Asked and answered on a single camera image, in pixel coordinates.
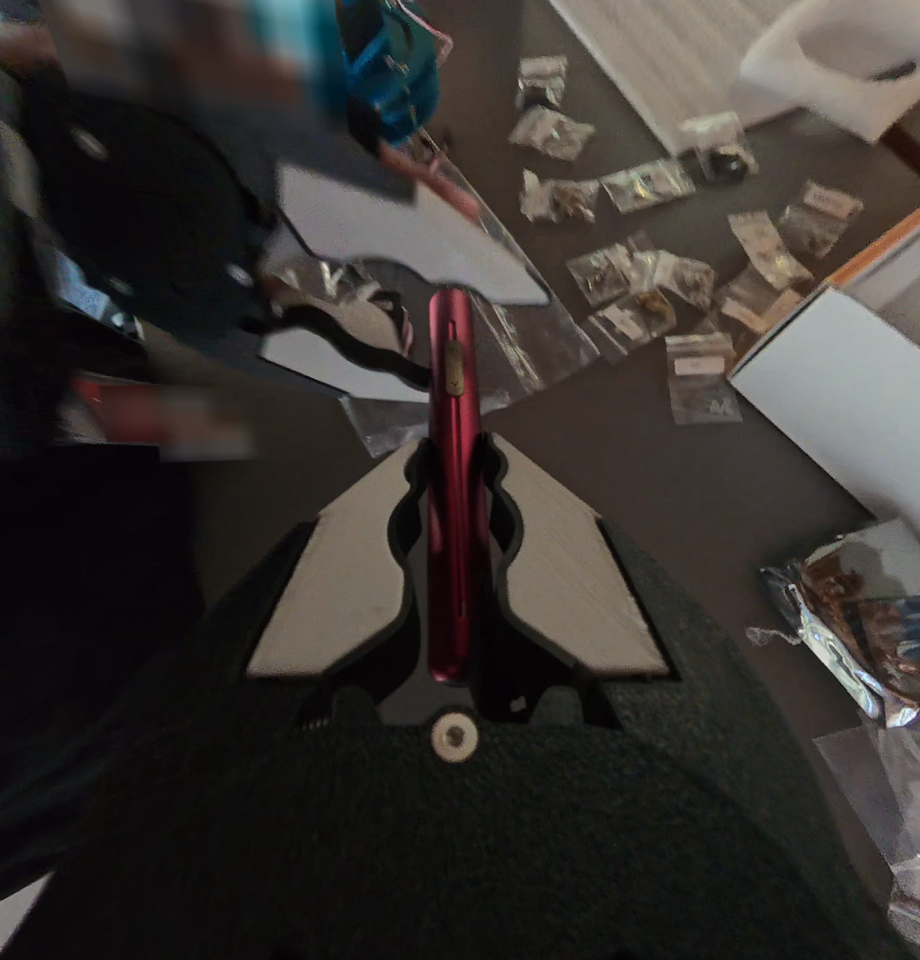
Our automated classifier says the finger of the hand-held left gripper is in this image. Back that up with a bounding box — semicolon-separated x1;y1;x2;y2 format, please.
276;163;552;309
261;302;434;406

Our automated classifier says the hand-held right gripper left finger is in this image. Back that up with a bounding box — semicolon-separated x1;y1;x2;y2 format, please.
246;438;431;680

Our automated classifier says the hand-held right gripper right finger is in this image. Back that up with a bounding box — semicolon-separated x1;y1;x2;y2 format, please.
471;433;671;680

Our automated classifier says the red electric screwdriver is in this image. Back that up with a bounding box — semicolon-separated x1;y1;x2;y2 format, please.
427;288;482;687

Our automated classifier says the blue toy robot arm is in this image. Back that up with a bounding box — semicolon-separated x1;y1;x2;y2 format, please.
336;0;442;151

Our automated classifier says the group of hardware bags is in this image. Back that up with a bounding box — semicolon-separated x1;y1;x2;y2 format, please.
508;56;866;427

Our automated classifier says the orange cardboard box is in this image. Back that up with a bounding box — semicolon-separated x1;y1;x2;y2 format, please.
726;191;920;526

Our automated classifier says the dark grey desk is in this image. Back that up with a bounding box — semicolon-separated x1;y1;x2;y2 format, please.
0;0;920;901

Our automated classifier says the large clear plastic bag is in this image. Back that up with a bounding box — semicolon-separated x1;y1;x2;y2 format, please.
261;127;602;460

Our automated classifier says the silver foil bag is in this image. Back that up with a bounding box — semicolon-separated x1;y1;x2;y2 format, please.
745;521;920;729

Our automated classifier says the white foam sheet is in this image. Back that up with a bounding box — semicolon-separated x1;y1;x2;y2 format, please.
550;0;798;155

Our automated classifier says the crumpled clear plastic wrap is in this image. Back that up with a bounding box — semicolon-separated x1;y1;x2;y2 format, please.
812;723;920;954

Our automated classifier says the white foam block insert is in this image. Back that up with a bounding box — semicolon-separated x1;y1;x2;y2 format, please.
737;0;920;144

